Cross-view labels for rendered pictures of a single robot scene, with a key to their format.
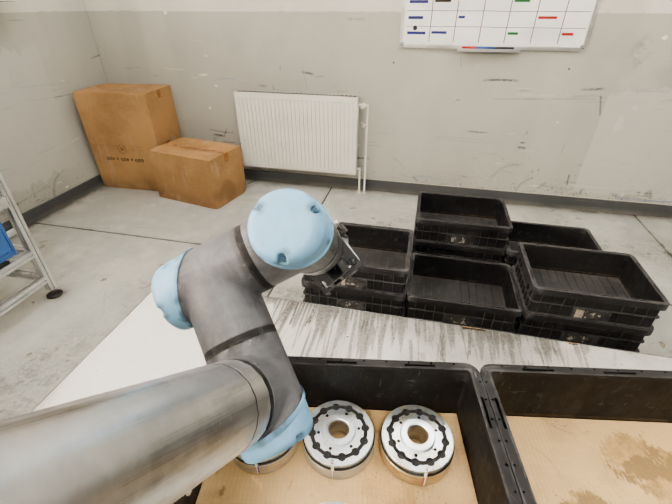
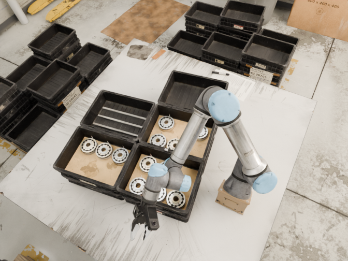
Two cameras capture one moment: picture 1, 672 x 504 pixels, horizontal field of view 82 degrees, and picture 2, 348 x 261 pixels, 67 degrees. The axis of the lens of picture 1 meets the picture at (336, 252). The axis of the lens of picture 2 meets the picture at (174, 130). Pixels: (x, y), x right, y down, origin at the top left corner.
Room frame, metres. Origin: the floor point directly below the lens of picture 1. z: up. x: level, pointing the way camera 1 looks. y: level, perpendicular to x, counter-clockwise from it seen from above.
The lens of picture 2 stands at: (0.71, 0.30, 2.23)
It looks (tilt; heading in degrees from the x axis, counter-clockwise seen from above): 58 degrees down; 202
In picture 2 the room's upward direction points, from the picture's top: 7 degrees counter-clockwise
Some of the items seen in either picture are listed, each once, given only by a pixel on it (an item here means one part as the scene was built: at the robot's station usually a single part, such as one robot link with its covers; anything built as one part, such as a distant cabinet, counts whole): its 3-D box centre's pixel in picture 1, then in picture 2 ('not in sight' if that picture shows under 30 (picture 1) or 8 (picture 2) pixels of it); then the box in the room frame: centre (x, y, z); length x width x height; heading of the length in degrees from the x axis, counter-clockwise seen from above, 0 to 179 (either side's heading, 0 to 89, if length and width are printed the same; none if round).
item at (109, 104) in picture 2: not in sight; (120, 119); (-0.07, -0.39, 0.87); 0.40 x 0.30 x 0.11; 87
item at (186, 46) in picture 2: not in sight; (189, 51); (-1.45, -0.30, 0.26); 0.40 x 0.30 x 0.23; 77
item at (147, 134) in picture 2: not in sight; (178, 134); (-0.05, 0.01, 0.87); 0.40 x 0.30 x 0.11; 87
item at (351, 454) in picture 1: (338, 431); (156, 192); (0.32, 0.00, 0.86); 0.10 x 0.10 x 0.01
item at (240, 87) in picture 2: not in sight; (230, 83); (-0.68, 0.23, 0.70); 0.33 x 0.23 x 0.01; 77
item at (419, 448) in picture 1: (417, 434); (138, 185); (0.31, -0.12, 0.86); 0.05 x 0.05 x 0.01
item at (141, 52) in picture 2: not in sight; (139, 51); (-0.86, -0.59, 0.71); 0.22 x 0.19 x 0.01; 77
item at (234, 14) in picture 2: not in sight; (240, 30); (-1.75, 0.18, 0.37); 0.42 x 0.34 x 0.46; 77
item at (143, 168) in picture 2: not in sight; (148, 163); (0.17, -0.11, 0.86); 0.10 x 0.10 x 0.01
